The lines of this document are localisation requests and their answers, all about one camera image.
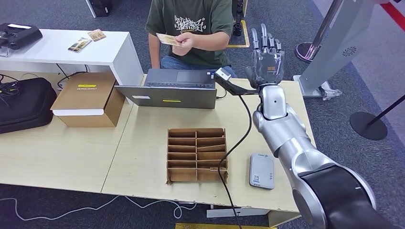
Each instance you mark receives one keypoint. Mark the yellow floor tape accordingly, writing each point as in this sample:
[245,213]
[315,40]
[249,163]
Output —
[246,34]

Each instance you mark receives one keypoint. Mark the grey white card reader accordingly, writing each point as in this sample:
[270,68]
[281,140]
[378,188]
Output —
[262,172]

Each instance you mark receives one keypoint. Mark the white side table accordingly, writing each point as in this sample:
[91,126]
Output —
[47,50]

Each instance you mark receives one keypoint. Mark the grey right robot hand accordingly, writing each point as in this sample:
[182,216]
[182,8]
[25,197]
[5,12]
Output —
[267,68]

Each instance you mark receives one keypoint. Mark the brown cardboard box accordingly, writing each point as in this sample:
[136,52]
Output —
[85,98]

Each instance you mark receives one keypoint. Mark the black controller device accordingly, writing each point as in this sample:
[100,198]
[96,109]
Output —
[19,36]

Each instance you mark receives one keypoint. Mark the black stand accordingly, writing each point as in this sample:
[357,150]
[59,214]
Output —
[238,19]

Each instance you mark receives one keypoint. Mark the white desk foot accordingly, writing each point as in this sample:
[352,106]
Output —
[221,213]

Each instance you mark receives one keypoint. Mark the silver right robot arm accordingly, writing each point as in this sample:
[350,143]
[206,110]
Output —
[294,142]

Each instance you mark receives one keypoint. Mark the dark picture card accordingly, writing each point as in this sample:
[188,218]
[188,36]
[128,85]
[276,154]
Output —
[79,45]

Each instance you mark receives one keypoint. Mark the black box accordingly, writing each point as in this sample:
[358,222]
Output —
[101,8]

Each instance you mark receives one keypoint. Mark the black stanchion post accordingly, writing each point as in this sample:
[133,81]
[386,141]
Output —
[367,126]

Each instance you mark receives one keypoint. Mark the person's left forearm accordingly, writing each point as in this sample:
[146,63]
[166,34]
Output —
[212,41]

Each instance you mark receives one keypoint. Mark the grey laptop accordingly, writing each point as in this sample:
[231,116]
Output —
[171,98]

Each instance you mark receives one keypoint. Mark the tan picture ID card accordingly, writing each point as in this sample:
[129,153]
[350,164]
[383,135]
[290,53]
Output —
[166,39]

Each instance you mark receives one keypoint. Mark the red barrier belt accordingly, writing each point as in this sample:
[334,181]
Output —
[395,15]

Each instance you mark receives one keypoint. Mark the person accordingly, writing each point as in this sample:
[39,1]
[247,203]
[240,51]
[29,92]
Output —
[196,19]

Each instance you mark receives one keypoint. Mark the black carry case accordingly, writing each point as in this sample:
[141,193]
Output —
[25,104]

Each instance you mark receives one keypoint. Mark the clear plastic bag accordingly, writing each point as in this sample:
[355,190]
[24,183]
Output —
[330,94]

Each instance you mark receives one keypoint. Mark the chrome stanchion post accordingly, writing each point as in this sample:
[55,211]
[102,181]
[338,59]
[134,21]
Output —
[305,52]

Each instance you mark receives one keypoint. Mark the person's left hand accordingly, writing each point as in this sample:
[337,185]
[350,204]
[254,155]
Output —
[186,44]

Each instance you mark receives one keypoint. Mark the person's right forearm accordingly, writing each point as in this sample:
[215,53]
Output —
[154,53]

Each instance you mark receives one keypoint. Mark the grey kiosk stand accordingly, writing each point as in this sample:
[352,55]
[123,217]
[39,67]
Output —
[335,47]

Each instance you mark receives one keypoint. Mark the wooden card organizer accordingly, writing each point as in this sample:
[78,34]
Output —
[189,155]

